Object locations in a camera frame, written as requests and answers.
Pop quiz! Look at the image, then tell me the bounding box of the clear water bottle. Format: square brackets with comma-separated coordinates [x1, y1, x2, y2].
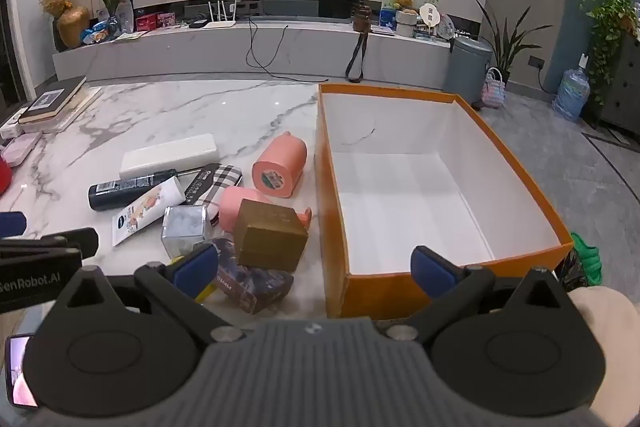
[116, 1, 135, 34]

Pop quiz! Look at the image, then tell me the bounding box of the pink round bottle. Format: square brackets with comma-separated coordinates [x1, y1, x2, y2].
[251, 132, 309, 200]

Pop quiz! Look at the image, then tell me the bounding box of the white round fan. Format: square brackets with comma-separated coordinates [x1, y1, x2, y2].
[418, 2, 444, 33]

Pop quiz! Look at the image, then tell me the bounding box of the white lotion tube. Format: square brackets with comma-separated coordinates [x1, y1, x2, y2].
[111, 176, 186, 248]

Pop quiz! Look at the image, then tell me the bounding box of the grey trash bin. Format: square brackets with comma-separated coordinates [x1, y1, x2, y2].
[443, 34, 494, 106]

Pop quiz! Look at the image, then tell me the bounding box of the smartphone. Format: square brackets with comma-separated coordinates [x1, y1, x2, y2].
[4, 332, 41, 409]

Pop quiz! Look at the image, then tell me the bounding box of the green slipper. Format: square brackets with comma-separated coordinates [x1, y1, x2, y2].
[562, 231, 601, 289]

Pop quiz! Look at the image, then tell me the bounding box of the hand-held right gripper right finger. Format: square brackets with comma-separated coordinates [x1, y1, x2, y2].
[387, 245, 572, 344]

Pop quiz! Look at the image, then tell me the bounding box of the black cable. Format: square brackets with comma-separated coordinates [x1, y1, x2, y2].
[246, 17, 322, 83]

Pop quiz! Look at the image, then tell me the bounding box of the gold box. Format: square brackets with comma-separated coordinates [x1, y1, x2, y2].
[233, 198, 310, 273]

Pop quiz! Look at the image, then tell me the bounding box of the brown camera with strap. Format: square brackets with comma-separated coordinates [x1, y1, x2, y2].
[344, 1, 374, 84]

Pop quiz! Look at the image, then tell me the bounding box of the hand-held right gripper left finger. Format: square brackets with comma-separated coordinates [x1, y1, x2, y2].
[62, 243, 246, 344]

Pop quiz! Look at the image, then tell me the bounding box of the clear cube box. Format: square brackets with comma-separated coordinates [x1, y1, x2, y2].
[160, 204, 211, 259]

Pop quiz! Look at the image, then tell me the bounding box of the long-leaved floor plant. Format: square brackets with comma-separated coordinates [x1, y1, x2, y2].
[474, 0, 554, 84]

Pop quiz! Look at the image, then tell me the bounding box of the black bottle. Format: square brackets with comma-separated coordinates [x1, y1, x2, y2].
[88, 168, 180, 212]

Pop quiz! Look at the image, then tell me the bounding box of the pink case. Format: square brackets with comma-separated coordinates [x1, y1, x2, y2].
[0, 131, 44, 167]

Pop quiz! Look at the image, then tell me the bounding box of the blue snack packet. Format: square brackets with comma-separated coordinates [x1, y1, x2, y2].
[79, 20, 124, 46]

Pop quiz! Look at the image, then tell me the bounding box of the plaid case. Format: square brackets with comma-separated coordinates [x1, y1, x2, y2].
[183, 163, 245, 208]

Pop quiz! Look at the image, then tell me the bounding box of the woven bag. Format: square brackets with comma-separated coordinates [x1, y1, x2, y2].
[479, 66, 506, 109]

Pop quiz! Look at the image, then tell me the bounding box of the dark cabinet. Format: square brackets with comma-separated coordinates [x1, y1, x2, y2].
[597, 31, 640, 138]

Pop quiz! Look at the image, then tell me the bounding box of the gold vase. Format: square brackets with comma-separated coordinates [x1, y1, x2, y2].
[56, 6, 91, 53]

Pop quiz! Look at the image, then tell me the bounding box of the orange cardboard box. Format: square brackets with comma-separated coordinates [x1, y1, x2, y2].
[315, 83, 575, 321]

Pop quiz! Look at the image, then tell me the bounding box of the long white box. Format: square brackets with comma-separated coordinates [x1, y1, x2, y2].
[119, 133, 221, 180]

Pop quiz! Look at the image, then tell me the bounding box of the dark card box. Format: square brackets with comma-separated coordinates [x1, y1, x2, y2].
[212, 237, 295, 316]

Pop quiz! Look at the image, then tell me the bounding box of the pothos plant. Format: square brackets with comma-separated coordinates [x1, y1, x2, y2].
[579, 0, 640, 108]

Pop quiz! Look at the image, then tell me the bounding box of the beige knit clothing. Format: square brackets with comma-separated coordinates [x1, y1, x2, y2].
[564, 285, 640, 427]

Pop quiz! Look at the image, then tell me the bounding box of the white router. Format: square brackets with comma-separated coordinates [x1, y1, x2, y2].
[202, 0, 246, 30]

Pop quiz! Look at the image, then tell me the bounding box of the white pot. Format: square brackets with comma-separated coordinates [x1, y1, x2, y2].
[394, 9, 419, 39]

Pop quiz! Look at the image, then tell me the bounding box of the pink square bottle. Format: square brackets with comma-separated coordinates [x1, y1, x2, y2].
[218, 186, 314, 236]

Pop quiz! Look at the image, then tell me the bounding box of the blue water jug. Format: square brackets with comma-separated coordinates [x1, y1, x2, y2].
[552, 54, 592, 123]

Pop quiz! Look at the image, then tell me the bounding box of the pale book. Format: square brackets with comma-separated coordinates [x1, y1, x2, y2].
[42, 86, 104, 134]

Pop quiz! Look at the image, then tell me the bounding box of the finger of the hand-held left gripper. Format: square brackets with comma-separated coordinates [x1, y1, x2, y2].
[0, 228, 100, 260]
[0, 212, 27, 238]

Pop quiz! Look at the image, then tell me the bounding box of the marble tv console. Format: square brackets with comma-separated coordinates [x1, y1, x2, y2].
[52, 18, 454, 90]

